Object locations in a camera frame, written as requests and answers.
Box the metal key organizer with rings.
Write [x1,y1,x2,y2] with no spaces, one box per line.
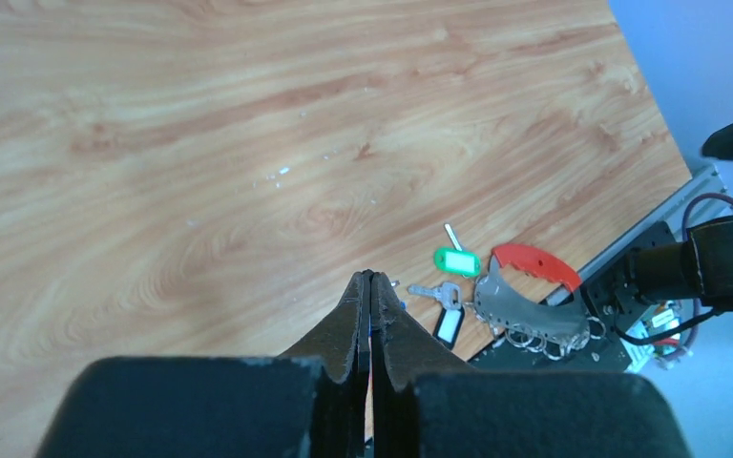
[472,242,608,363]

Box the key with blue tag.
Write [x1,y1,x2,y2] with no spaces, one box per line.
[367,273,406,335]

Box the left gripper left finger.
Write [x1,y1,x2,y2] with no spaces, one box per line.
[37,271,372,457]

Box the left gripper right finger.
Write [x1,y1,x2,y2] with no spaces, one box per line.
[371,271,693,458]

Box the key with black tag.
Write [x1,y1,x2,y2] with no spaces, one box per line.
[407,281,466,350]

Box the key with green tag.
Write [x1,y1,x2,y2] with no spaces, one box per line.
[433,222,482,278]

